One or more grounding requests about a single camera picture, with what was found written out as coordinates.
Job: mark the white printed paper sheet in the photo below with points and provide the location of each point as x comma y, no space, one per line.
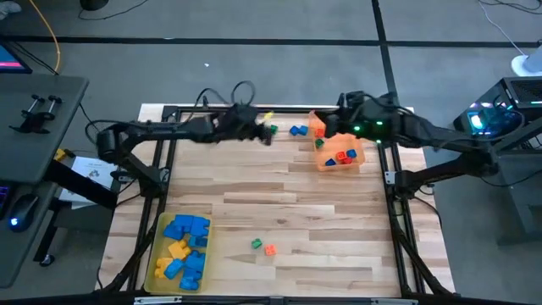
95,171

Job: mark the small green building block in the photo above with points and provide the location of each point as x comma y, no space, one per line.
256,243
274,129
319,143

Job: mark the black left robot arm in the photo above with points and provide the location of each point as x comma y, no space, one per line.
169,129

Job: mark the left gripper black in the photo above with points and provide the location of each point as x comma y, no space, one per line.
241,123

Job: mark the small yellow object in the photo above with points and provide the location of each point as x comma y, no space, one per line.
60,154

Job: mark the small orange building block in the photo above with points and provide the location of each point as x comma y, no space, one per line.
319,132
341,155
270,250

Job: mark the silver metal bracket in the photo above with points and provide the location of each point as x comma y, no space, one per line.
394,301
157,300

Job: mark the yellow translucent plastic bin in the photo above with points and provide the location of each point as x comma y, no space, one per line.
158,237

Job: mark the dark grey side desk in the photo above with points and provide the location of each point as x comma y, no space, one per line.
25,148

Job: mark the black desk leg with caster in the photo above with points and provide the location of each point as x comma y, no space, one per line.
63,178

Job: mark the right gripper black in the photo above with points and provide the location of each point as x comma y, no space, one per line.
347,118

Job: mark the large yellow building block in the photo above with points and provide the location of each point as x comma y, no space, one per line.
179,250
160,267

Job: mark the black computer with coloured lights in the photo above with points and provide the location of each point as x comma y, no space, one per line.
525,91

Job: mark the backlit computer keyboard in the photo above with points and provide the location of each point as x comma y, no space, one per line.
3,199

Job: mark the black frame clamp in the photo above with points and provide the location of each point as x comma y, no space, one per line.
205,102

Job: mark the person's shoe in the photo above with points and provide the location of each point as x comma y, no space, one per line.
8,8

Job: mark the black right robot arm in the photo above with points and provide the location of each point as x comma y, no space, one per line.
444,135

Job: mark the black metal table frame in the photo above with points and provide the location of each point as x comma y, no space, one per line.
296,111

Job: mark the monitor with pink stripe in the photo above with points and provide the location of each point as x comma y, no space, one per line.
10,57

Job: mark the black stand with round base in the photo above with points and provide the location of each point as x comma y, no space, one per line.
94,3

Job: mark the black double clamp mount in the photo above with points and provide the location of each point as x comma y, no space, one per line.
31,124

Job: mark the grey metal stand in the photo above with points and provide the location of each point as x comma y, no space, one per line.
521,199

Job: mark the orange translucent plastic bin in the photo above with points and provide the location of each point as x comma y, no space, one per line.
334,146

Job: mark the black computer mouse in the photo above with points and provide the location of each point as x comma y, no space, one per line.
25,209

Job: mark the white round device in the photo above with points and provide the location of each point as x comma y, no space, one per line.
523,65

